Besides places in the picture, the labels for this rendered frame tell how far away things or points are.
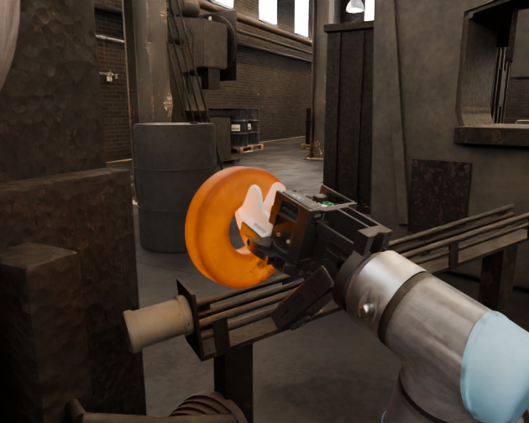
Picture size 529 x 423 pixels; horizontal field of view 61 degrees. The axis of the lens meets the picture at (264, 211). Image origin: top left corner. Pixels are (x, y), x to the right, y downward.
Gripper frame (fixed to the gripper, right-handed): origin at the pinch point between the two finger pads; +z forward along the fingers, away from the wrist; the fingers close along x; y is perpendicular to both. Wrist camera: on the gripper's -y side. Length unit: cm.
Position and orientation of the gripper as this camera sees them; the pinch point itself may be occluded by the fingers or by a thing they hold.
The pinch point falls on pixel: (243, 212)
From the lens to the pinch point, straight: 56.9
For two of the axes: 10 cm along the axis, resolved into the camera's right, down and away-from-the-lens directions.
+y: 1.8, -9.0, -4.0
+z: -6.1, -4.2, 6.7
